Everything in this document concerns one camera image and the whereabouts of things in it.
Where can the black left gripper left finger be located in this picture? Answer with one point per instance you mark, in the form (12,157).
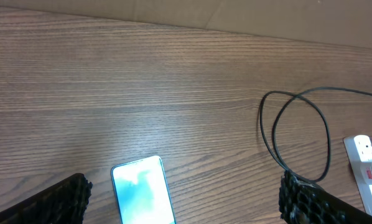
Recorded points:
(63,203)

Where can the white power strip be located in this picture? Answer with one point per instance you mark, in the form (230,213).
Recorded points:
(359,150)

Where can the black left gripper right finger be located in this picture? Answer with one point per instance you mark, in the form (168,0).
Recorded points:
(302,202)

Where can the blue Galaxy smartphone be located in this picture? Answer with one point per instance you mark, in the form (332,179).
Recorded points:
(142,193)

